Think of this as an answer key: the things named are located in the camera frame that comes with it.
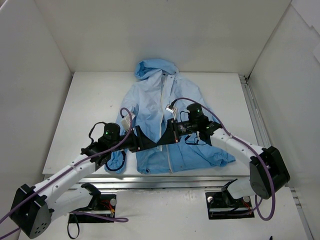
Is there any light blue hooded jacket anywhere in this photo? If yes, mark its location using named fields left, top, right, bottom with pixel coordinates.
left=121, top=59, right=236, bottom=174

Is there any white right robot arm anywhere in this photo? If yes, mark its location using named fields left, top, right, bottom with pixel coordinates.
left=157, top=103, right=291, bottom=206

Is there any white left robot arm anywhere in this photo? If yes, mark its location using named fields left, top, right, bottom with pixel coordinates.
left=9, top=123, right=157, bottom=239

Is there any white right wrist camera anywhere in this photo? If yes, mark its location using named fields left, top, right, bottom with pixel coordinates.
left=165, top=104, right=178, bottom=120

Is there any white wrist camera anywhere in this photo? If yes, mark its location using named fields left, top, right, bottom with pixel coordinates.
left=120, top=112, right=136, bottom=132
left=165, top=104, right=178, bottom=120

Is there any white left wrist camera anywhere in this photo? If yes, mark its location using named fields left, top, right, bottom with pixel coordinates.
left=120, top=112, right=136, bottom=132

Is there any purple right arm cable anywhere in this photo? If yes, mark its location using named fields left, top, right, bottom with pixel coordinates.
left=172, top=97, right=276, bottom=222

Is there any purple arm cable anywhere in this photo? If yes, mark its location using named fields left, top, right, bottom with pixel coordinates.
left=172, top=97, right=276, bottom=222
left=0, top=107, right=133, bottom=237

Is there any aluminium front rail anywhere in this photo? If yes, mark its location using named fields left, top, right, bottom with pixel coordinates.
left=68, top=174, right=249, bottom=191

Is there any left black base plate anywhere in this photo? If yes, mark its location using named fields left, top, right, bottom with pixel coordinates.
left=68, top=193, right=117, bottom=224

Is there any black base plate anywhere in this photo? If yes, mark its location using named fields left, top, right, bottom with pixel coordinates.
left=68, top=193, right=117, bottom=224
left=205, top=191, right=255, bottom=220

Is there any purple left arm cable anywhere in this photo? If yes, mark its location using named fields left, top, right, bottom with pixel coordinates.
left=0, top=107, right=133, bottom=237

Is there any aluminium side rail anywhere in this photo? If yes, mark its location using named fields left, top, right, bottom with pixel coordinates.
left=238, top=74, right=315, bottom=240

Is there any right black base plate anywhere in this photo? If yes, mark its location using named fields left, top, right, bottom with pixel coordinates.
left=205, top=191, right=255, bottom=220

